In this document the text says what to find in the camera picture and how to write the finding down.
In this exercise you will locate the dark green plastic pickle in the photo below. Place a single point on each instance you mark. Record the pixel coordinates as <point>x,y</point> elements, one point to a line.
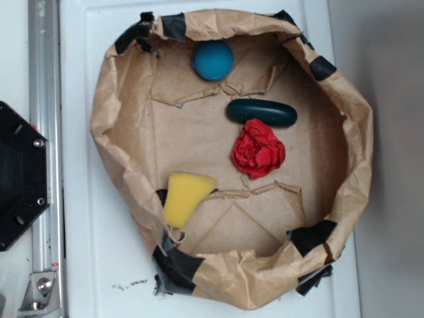
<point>270,113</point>

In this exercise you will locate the brown paper bag bin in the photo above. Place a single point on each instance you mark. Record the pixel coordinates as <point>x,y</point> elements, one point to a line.
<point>249,241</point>

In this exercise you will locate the metal corner bracket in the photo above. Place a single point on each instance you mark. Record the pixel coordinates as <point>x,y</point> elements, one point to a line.
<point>42,296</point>

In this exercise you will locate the aluminium extrusion rail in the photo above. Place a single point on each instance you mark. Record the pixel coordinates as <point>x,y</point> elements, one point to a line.
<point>48,233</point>

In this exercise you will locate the blue dimpled ball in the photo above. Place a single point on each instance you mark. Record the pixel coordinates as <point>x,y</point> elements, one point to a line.
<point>213,60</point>

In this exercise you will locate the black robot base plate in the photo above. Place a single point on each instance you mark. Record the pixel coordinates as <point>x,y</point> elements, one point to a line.
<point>24,176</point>

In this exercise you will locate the red crumpled tissue paper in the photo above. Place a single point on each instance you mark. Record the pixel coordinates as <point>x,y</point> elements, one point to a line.
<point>257,151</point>

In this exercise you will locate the yellow sponge piece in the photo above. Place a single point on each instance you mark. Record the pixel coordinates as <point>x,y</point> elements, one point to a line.
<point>185,192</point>

